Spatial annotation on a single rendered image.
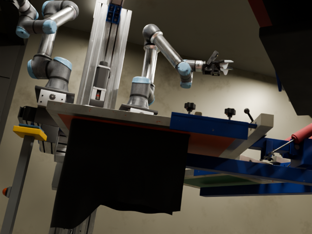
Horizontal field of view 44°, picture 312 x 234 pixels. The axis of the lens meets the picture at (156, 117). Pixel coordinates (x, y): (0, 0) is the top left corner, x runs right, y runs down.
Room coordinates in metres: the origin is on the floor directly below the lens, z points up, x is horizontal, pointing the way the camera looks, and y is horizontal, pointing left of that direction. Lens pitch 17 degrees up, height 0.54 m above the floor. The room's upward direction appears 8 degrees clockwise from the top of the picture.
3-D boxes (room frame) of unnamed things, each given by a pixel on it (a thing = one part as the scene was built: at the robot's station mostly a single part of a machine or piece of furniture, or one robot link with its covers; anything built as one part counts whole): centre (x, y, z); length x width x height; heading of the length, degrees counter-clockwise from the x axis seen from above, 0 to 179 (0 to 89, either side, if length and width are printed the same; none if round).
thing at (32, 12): (1.92, 0.80, 1.65); 0.11 x 0.08 x 0.09; 166
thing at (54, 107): (1.70, 0.03, 0.97); 0.79 x 0.58 x 0.04; 90
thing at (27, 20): (1.91, 0.78, 1.56); 0.11 x 0.08 x 0.11; 76
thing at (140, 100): (2.24, 0.12, 1.31); 0.15 x 0.15 x 0.10
